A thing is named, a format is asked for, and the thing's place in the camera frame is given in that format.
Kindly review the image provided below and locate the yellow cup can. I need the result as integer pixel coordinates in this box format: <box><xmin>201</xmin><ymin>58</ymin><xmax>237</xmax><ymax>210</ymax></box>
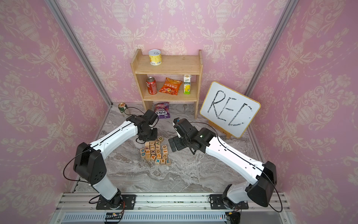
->
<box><xmin>148</xmin><ymin>49</ymin><xmax>162</xmax><ymax>66</ymax></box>

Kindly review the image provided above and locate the wooden shelf unit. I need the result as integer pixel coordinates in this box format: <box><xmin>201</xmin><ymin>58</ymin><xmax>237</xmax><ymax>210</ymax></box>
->
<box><xmin>130</xmin><ymin>49</ymin><xmax>204</xmax><ymax>118</ymax></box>

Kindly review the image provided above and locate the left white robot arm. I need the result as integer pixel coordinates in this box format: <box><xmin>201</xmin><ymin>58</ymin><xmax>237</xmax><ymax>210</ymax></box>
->
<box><xmin>73</xmin><ymin>110</ymin><xmax>158</xmax><ymax>209</ymax></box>

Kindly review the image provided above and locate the red soda can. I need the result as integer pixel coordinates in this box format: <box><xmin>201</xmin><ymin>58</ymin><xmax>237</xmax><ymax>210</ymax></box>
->
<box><xmin>146</xmin><ymin>77</ymin><xmax>158</xmax><ymax>95</ymax></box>

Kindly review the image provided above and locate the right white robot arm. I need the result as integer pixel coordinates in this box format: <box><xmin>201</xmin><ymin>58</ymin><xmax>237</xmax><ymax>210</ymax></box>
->
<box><xmin>169</xmin><ymin>118</ymin><xmax>277</xmax><ymax>208</ymax></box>

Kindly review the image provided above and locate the purple snack bag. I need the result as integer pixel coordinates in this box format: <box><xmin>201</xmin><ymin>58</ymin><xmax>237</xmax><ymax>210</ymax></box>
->
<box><xmin>154</xmin><ymin>102</ymin><xmax>170</xmax><ymax>119</ymax></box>

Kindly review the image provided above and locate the white board yellow rim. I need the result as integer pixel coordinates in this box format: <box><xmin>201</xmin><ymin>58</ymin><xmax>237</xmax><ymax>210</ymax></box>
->
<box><xmin>200</xmin><ymin>81</ymin><xmax>261</xmax><ymax>138</ymax></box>

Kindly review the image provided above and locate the yellow green drink carton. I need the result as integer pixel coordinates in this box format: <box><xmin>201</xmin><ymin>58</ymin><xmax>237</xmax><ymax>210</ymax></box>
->
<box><xmin>183</xmin><ymin>75</ymin><xmax>192</xmax><ymax>95</ymax></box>

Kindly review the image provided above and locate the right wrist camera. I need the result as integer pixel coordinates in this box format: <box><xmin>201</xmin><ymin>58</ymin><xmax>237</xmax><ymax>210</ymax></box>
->
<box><xmin>173</xmin><ymin>118</ymin><xmax>182</xmax><ymax>138</ymax></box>

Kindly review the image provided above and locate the green white can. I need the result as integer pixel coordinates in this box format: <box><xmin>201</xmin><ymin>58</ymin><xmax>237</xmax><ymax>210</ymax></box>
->
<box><xmin>118</xmin><ymin>102</ymin><xmax>130</xmax><ymax>116</ymax></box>

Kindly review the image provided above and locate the wooden board easel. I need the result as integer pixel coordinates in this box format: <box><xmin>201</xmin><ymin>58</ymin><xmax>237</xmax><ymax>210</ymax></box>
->
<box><xmin>208</xmin><ymin>121</ymin><xmax>232</xmax><ymax>139</ymax></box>

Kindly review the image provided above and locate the wooden block letter Q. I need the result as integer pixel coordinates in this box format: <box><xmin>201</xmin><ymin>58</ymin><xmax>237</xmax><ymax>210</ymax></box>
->
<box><xmin>140</xmin><ymin>148</ymin><xmax>146</xmax><ymax>157</ymax></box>

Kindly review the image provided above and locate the orange snack bag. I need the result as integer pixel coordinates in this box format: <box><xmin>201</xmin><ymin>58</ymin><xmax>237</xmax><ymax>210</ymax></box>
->
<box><xmin>159</xmin><ymin>77</ymin><xmax>182</xmax><ymax>95</ymax></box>

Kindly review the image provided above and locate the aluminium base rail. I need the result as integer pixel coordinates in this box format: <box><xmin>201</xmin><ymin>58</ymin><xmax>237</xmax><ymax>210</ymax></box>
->
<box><xmin>50</xmin><ymin>192</ymin><xmax>295</xmax><ymax>224</ymax></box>

